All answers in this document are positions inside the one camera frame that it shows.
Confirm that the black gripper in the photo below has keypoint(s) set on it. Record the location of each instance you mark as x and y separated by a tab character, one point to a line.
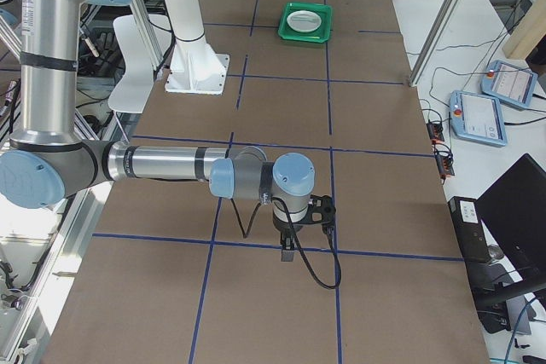
283	228

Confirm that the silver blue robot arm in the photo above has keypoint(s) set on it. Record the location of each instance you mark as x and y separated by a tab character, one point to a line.
47	161

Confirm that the lower black orange electronics board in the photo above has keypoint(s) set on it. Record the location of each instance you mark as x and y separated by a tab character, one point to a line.
444	161

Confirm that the black orange electronics board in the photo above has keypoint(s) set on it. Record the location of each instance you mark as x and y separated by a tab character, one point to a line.
435	131
444	161

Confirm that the black computer box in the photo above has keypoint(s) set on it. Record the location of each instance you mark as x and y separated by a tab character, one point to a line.
469	230

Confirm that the upper black orange electronics board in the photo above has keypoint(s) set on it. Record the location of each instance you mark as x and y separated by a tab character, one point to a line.
435	131

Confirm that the green plastic tray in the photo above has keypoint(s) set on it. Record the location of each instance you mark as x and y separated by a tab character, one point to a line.
325	11

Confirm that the white round plate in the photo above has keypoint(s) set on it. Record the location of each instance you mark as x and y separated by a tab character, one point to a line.
304	21

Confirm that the near blue teach pendant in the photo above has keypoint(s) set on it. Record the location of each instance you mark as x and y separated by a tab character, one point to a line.
477	118

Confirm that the blue teach pendant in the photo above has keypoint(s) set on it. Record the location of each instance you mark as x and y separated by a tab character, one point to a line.
477	118
511	85

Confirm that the black laptop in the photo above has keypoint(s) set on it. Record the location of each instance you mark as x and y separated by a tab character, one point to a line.
513	210

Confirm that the far blue teach pendant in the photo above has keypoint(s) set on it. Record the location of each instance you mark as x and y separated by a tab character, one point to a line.
511	85

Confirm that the wooden beam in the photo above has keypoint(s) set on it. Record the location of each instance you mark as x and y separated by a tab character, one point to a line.
527	34

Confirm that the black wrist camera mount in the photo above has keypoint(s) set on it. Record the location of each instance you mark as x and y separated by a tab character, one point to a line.
321	211

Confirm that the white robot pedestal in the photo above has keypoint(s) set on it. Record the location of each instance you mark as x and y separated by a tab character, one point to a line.
195	67

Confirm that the aluminium frame post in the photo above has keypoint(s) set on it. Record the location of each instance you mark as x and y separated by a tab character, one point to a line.
440	24

